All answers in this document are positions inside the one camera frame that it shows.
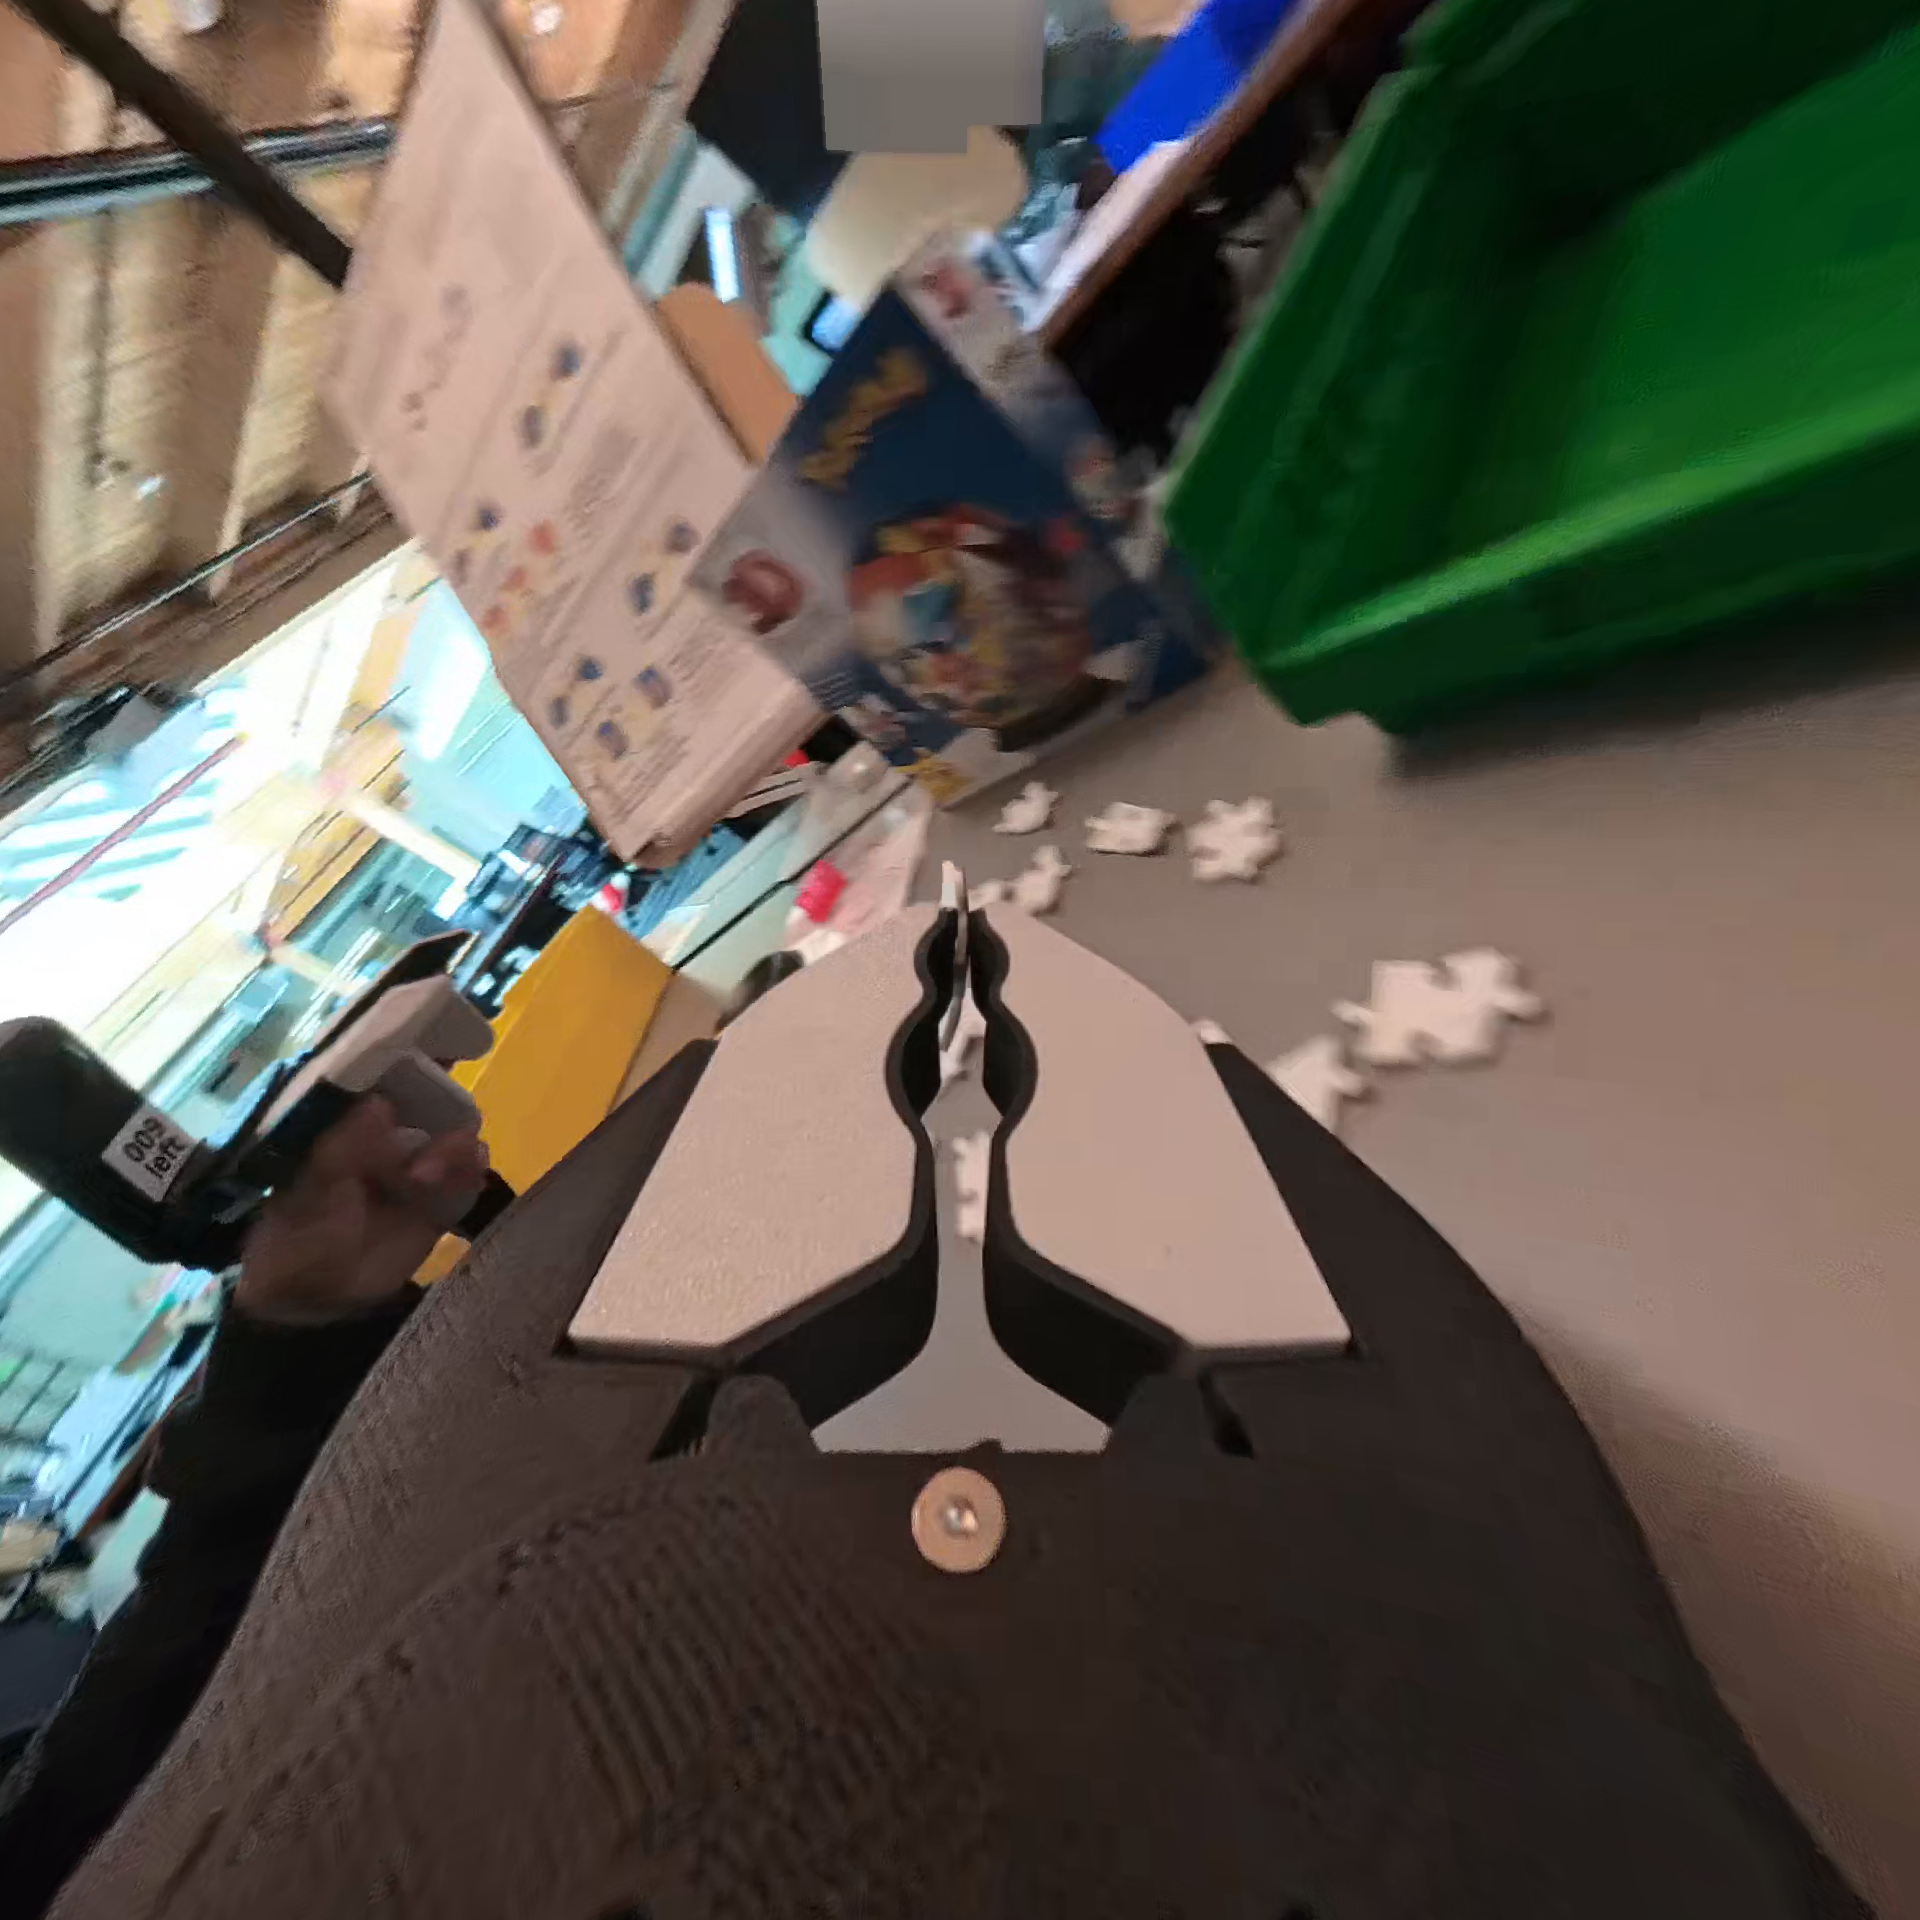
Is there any white instruction board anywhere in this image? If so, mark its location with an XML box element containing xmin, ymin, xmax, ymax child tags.
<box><xmin>321</xmin><ymin>0</ymin><xmax>827</xmax><ymax>868</ymax></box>

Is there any blue puzzle box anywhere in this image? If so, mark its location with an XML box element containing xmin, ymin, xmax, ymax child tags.
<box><xmin>690</xmin><ymin>226</ymin><xmax>1216</xmax><ymax>813</ymax></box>

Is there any white instruction leaflet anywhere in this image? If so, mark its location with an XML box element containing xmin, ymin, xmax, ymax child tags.
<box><xmin>749</xmin><ymin>781</ymin><xmax>935</xmax><ymax>963</ymax></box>

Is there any person's left hand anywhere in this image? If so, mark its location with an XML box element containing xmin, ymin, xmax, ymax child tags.
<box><xmin>238</xmin><ymin>1097</ymin><xmax>496</xmax><ymax>1331</ymax></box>

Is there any yellow plastic bin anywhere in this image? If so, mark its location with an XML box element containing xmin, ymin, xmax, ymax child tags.
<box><xmin>412</xmin><ymin>908</ymin><xmax>676</xmax><ymax>1293</ymax></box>

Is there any blue storage crate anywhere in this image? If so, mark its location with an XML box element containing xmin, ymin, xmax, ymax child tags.
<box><xmin>1095</xmin><ymin>0</ymin><xmax>1307</xmax><ymax>173</ymax></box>

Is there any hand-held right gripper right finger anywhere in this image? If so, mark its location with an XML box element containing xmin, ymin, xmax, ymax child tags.
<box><xmin>967</xmin><ymin>900</ymin><xmax>1355</xmax><ymax>1422</ymax></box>

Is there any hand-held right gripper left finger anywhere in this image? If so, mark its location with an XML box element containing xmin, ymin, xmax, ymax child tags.
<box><xmin>568</xmin><ymin>900</ymin><xmax>961</xmax><ymax>1422</ymax></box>

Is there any spread of white puzzle pieces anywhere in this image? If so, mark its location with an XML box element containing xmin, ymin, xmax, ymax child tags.
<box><xmin>937</xmin><ymin>781</ymin><xmax>1547</xmax><ymax>1248</ymax></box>

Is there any green plastic bin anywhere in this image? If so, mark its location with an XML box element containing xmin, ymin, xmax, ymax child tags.
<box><xmin>1163</xmin><ymin>0</ymin><xmax>1920</xmax><ymax>736</ymax></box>

